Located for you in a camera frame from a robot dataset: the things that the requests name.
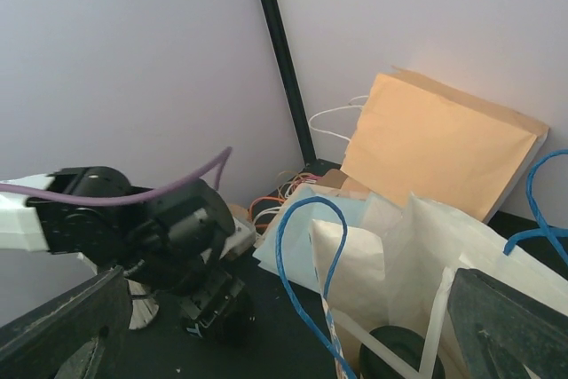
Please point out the white paper bag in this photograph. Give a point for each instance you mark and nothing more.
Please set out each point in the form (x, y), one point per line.
(379, 215)

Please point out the brown flat paper bag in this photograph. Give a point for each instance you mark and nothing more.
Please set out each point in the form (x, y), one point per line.
(334, 178)

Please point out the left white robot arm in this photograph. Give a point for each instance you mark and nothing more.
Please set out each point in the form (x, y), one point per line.
(168, 240)

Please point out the light blue paper bag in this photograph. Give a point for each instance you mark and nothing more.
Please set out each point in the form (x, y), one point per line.
(296, 244)

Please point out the black cup lid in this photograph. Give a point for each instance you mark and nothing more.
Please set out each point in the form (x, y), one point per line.
(405, 343)

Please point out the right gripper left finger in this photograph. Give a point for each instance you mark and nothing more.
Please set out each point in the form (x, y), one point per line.
(79, 334)

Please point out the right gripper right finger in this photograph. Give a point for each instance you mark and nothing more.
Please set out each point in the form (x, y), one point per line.
(503, 333)

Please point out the orange paper bag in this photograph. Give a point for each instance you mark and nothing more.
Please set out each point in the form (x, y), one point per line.
(418, 136)

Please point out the blue checkered paper bag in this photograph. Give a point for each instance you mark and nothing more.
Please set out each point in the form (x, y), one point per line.
(394, 278)

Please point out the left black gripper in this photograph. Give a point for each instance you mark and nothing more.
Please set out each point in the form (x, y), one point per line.
(212, 296)

